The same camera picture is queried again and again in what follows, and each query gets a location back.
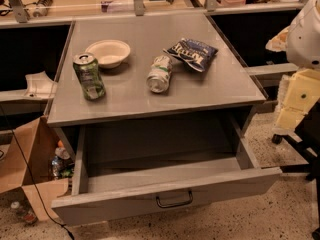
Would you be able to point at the padded gripper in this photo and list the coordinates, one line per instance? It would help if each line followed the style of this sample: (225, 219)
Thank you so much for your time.
(305, 40)

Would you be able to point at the grey top drawer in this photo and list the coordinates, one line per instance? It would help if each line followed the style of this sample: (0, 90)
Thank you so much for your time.
(122, 166)

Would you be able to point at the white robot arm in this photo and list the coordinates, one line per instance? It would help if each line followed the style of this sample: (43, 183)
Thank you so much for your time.
(301, 39)

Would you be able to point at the grey drawer cabinet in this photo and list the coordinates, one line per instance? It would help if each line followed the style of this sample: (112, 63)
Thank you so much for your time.
(224, 87)

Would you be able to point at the black office chair base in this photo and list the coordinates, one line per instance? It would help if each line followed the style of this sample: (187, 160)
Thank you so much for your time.
(308, 146)

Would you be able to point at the blue chip bag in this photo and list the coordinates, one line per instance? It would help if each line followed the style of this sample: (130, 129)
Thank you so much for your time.
(196, 54)

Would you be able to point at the lying white green can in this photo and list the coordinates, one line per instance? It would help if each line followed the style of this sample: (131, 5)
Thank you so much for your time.
(158, 79)

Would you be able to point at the white paper bowl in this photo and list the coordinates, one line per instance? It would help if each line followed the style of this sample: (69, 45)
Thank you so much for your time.
(109, 53)

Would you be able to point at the upright green soda can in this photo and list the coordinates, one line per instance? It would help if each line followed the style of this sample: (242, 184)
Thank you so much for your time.
(86, 68)

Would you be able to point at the plastic bottle in box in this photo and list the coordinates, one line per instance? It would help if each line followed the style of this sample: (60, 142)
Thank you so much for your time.
(62, 166)

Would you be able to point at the white curved plastic part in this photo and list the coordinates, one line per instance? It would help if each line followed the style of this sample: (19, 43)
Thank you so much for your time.
(40, 86)

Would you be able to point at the brown cardboard box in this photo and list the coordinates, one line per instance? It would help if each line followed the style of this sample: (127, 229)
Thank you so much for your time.
(26, 166)

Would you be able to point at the plastic bottle on floor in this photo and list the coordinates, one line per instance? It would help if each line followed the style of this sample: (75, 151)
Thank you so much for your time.
(24, 212)

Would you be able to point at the black top drawer handle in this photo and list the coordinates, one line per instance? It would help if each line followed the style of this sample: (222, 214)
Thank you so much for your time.
(174, 200)

